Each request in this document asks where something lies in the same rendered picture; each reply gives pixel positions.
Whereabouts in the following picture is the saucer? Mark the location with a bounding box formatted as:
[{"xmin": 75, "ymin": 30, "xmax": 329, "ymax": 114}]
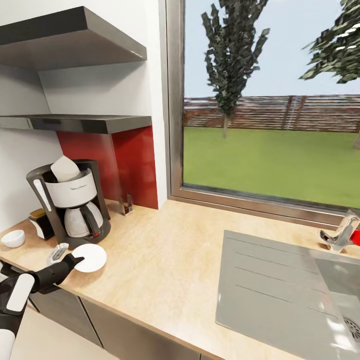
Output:
[{"xmin": 72, "ymin": 244, "xmax": 107, "ymax": 273}]

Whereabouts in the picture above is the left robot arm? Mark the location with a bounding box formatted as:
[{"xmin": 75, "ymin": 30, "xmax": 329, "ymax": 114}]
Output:
[{"xmin": 0, "ymin": 243, "xmax": 85, "ymax": 360}]

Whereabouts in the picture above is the paper coffee filter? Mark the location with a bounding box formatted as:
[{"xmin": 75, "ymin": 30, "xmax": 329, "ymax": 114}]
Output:
[{"xmin": 51, "ymin": 156, "xmax": 80, "ymax": 183}]

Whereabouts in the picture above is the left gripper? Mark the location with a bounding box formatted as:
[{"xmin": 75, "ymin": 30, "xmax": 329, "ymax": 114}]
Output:
[{"xmin": 46, "ymin": 253, "xmax": 85, "ymax": 286}]

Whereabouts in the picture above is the bottle of coffee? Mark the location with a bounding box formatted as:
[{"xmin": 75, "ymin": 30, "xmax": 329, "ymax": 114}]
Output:
[{"xmin": 29, "ymin": 208, "xmax": 55, "ymax": 241}]

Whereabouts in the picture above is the coffee cup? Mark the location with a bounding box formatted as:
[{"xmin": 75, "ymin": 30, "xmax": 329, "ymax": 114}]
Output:
[{"xmin": 1, "ymin": 230, "xmax": 25, "ymax": 248}]

